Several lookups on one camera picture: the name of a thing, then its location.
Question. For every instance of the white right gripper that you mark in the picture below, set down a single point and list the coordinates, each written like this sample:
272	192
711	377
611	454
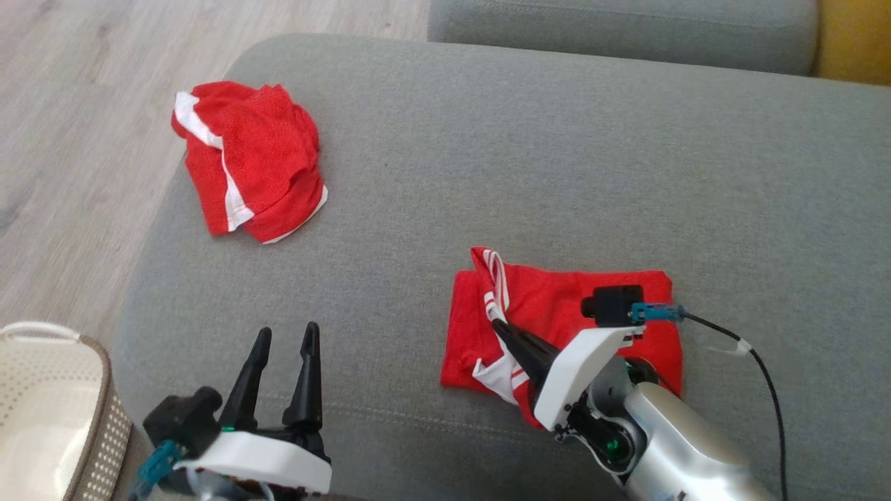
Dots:
574	376

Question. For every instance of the yellow cushion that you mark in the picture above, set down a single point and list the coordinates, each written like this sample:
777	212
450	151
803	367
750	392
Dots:
856	38

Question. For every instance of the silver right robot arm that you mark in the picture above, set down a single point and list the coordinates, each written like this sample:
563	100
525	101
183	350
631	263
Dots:
675	445

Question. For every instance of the teal camera connector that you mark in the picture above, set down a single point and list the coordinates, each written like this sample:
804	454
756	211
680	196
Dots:
159	465
658	312

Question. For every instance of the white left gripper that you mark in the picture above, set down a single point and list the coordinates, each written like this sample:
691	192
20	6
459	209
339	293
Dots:
271	459

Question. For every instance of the teal right camera connector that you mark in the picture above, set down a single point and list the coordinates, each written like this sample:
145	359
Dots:
658	312

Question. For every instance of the red basketball jersey number 15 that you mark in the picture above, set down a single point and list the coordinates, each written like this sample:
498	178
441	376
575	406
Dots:
550	299

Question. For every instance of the red shorts white stripe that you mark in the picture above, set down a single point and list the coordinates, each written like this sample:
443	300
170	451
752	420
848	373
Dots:
264	153

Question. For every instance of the cream perforated laundry basket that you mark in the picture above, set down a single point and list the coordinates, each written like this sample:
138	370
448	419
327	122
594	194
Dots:
49	417

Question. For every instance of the grey sofa cushion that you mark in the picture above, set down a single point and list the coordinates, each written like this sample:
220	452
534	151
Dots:
612	31

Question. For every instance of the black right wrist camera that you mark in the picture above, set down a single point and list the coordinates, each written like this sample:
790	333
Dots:
616	305

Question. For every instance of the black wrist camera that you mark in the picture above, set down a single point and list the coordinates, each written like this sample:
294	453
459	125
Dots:
181	417
616	305

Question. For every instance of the teal left camera connector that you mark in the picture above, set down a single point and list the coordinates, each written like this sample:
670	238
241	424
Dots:
159	465

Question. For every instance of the grey fabric sofa seat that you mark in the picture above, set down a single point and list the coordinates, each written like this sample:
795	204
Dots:
557	174

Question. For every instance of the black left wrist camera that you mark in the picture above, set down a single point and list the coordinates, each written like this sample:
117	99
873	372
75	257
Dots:
181	417

